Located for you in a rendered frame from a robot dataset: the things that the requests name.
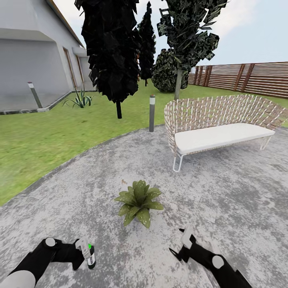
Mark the insectifuge atomizer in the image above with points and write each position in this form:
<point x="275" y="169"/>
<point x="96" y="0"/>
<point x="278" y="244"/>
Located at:
<point x="92" y="260"/>

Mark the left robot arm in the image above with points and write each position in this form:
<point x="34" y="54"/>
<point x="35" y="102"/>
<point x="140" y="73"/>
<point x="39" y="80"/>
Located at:
<point x="34" y="264"/>

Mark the garden chair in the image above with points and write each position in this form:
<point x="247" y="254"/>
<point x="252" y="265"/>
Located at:
<point x="223" y="121"/>

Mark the bush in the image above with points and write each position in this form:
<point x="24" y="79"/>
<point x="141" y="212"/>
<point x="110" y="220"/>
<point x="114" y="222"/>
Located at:
<point x="81" y="100"/>
<point x="161" y="72"/>

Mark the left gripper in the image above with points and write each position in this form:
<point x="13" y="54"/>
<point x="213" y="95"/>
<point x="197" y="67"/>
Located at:
<point x="74" y="256"/>

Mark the pot plant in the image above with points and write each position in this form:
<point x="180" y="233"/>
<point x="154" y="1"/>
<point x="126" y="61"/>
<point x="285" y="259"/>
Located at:
<point x="138" y="202"/>

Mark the door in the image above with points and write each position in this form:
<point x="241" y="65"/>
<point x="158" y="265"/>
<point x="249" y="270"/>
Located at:
<point x="69" y="68"/>

